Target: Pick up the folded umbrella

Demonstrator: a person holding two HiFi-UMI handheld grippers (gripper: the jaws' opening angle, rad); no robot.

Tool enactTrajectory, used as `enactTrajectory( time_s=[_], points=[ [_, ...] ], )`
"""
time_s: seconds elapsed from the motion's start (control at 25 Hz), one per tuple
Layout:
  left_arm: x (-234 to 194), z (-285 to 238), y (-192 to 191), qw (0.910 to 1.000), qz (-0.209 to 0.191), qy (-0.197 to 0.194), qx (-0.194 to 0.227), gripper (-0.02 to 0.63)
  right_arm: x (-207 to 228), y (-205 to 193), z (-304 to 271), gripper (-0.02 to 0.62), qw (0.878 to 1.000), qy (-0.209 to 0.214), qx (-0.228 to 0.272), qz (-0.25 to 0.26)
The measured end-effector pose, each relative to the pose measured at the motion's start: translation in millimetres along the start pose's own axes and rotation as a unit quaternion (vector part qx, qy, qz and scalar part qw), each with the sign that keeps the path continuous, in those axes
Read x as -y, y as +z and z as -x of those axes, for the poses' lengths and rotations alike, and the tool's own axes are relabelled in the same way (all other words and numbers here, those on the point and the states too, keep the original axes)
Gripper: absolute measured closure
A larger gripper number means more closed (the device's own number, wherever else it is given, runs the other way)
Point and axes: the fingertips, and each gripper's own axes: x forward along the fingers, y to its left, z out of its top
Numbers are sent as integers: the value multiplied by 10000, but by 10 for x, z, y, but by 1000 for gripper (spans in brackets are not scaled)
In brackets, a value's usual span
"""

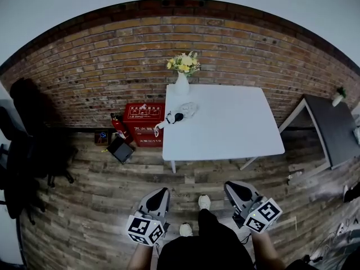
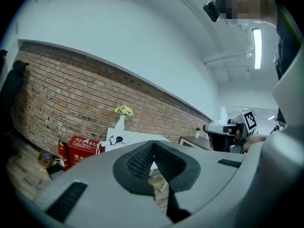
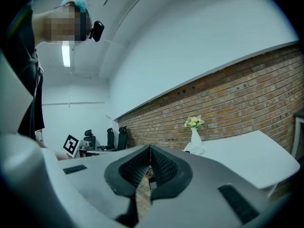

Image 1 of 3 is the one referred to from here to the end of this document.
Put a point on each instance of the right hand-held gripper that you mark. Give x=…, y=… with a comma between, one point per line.
x=253, y=207

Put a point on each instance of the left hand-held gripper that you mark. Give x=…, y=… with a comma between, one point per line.
x=147, y=207

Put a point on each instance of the person's right forearm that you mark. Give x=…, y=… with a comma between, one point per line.
x=267, y=252

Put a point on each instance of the person's left forearm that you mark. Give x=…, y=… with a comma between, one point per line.
x=140, y=256

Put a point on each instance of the person's left white shoe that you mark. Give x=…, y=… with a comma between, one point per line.
x=185, y=230

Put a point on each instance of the person's white shoe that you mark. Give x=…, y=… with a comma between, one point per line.
x=185, y=230
x=204, y=202

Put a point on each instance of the person's right white shoe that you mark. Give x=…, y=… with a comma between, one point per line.
x=204, y=202

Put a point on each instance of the person's black trousers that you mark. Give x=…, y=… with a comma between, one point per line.
x=206, y=246

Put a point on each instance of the black flat case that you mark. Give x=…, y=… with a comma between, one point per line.
x=120, y=150

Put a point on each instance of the small brown box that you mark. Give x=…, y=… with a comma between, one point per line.
x=101, y=138

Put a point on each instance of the red fire extinguisher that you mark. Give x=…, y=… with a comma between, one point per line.
x=120, y=128

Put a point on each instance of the white table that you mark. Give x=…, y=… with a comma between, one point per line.
x=225, y=128

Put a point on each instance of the red fire extinguisher cabinet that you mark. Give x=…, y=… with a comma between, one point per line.
x=143, y=122

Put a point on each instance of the grey patterned rug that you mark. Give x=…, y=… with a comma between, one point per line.
x=337, y=229

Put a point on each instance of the white vase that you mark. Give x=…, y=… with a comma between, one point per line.
x=182, y=84

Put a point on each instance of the black office chair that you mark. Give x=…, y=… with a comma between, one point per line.
x=31, y=139

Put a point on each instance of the small potted plant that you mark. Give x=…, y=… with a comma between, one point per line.
x=339, y=96

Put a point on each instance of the yellow flower bouquet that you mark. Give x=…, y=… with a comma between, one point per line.
x=184, y=63

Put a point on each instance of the dark bench with white frame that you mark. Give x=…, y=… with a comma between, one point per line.
x=332, y=128

